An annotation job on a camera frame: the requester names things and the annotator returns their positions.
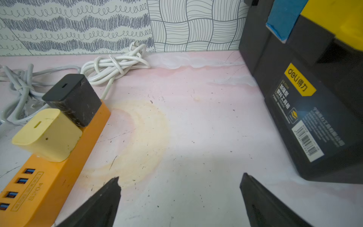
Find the yellow black toolbox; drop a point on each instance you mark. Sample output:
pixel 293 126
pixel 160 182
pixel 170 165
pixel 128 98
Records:
pixel 307 59

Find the yellow charger plug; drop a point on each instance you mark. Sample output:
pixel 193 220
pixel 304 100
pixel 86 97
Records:
pixel 50 134

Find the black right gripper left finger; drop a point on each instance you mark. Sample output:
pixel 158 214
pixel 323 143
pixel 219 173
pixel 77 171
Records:
pixel 99 210

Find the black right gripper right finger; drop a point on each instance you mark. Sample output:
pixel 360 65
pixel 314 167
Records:
pixel 264 209

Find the black charger plug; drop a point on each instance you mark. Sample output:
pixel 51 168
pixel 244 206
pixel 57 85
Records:
pixel 75 97

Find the small orange power strip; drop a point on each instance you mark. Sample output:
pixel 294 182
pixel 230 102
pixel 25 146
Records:
pixel 37 193

